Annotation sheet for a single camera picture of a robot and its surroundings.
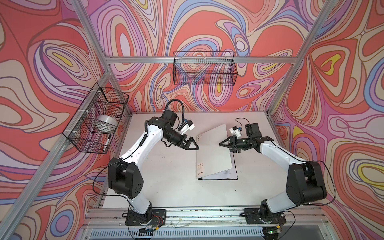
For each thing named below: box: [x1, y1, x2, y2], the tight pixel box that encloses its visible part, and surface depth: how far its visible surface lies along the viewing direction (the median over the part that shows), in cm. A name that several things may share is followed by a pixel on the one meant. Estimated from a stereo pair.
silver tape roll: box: [94, 114, 119, 133], surface depth 74 cm
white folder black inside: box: [196, 123, 238, 180], surface depth 90 cm
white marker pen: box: [102, 137, 110, 152], surface depth 74 cm
